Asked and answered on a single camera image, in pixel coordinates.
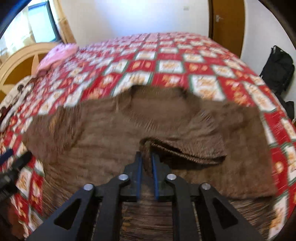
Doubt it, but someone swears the brown knitted sweater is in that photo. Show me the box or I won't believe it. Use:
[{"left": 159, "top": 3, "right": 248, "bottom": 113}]
[{"left": 23, "top": 85, "right": 276, "bottom": 240}]

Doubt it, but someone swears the white patterned pillow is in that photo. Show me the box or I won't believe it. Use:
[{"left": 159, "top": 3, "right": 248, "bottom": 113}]
[{"left": 1, "top": 76, "right": 36, "bottom": 133}]

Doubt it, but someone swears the cream round headboard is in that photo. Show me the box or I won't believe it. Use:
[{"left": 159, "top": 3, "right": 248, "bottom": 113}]
[{"left": 0, "top": 42, "right": 58, "bottom": 100}]

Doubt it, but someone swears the pink pillow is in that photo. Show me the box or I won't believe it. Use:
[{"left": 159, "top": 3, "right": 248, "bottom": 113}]
[{"left": 34, "top": 43, "right": 79, "bottom": 76}]

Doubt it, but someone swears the red patchwork bear bedspread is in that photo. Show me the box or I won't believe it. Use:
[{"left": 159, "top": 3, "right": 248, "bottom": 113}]
[{"left": 1, "top": 33, "right": 295, "bottom": 240}]

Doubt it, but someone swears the beige patterned curtain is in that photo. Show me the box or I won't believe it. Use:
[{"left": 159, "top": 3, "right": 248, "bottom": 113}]
[{"left": 50, "top": 0, "right": 76, "bottom": 44}]

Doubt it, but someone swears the window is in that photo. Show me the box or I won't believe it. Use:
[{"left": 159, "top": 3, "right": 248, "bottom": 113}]
[{"left": 1, "top": 1, "right": 62, "bottom": 53}]

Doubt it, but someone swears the black bag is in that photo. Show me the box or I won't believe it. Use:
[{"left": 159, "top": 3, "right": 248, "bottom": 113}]
[{"left": 259, "top": 45, "right": 295, "bottom": 95}]

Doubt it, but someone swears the brown wooden door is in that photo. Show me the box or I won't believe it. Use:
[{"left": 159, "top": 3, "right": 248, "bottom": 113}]
[{"left": 208, "top": 0, "right": 245, "bottom": 57}]

